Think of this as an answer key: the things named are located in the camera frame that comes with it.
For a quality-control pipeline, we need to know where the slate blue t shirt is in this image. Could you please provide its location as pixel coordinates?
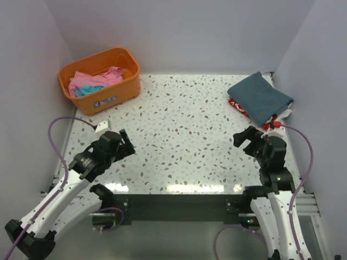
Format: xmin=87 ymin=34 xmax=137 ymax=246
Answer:
xmin=227 ymin=72 xmax=293 ymax=126

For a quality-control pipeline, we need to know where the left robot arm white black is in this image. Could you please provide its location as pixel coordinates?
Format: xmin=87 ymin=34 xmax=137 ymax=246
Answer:
xmin=5 ymin=129 xmax=135 ymax=259

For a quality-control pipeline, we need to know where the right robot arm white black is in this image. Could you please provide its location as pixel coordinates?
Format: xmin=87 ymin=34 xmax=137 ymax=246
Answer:
xmin=233 ymin=126 xmax=312 ymax=259

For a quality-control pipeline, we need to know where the red white folded t shirt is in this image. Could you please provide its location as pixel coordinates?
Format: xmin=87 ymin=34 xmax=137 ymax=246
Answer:
xmin=228 ymin=97 xmax=292 ymax=131

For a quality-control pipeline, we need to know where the orange plastic basket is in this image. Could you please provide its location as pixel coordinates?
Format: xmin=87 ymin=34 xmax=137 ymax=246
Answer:
xmin=58 ymin=47 xmax=140 ymax=116

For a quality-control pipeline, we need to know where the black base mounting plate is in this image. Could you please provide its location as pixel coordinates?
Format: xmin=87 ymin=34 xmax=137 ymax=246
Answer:
xmin=81 ymin=193 xmax=272 ymax=226

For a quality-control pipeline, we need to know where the turquoise t shirt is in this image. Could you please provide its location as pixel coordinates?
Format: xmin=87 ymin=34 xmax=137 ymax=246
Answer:
xmin=75 ymin=84 xmax=105 ymax=98

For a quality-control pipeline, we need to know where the pink t shirt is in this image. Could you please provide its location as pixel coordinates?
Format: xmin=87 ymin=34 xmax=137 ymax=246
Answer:
xmin=68 ymin=67 xmax=123 ymax=98

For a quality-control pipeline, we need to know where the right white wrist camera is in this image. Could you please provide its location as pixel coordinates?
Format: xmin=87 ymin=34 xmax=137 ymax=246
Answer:
xmin=262 ymin=121 xmax=285 ymax=138

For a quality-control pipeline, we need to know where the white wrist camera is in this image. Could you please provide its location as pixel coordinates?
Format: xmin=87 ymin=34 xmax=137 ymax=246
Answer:
xmin=95 ymin=119 xmax=111 ymax=134
xmin=262 ymin=121 xmax=285 ymax=138

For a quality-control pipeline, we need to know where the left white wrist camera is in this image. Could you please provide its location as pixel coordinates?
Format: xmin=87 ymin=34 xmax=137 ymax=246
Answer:
xmin=95 ymin=119 xmax=111 ymax=134

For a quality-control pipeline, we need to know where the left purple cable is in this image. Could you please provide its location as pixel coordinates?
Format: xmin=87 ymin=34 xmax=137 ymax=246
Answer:
xmin=5 ymin=116 xmax=125 ymax=258

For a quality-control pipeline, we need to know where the purple cable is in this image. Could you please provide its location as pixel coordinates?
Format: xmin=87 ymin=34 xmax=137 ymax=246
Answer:
xmin=214 ymin=124 xmax=315 ymax=260
xmin=5 ymin=116 xmax=125 ymax=258

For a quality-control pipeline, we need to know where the aluminium frame rail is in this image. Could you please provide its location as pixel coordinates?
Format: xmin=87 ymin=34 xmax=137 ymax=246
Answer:
xmin=36 ymin=191 xmax=322 ymax=217

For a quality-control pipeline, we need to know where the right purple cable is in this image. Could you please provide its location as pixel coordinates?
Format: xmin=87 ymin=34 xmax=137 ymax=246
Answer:
xmin=214 ymin=124 xmax=315 ymax=260

